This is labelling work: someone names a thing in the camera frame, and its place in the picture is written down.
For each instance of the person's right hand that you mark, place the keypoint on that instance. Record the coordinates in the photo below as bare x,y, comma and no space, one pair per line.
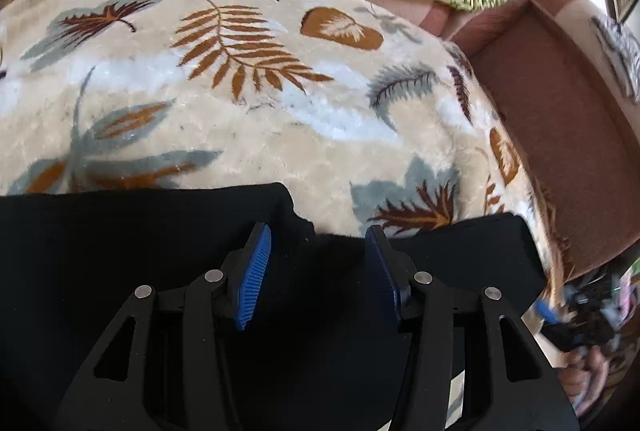
585,381

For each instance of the leaf print blanket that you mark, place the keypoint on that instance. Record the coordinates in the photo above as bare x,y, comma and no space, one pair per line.
250,121

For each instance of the grey crumpled cloth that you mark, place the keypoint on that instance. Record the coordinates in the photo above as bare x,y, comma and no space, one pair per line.
617,51

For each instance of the pink and brown sofa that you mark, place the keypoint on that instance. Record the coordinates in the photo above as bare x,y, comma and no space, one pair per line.
550,111

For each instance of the black pants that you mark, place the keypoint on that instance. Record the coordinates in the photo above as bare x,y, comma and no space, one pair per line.
125,251

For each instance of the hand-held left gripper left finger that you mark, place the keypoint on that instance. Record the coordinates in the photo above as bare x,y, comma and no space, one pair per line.
252,276

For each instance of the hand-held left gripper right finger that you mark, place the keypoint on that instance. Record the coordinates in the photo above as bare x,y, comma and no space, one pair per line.
382,276

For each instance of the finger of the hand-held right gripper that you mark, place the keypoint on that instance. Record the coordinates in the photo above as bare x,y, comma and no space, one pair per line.
545,312

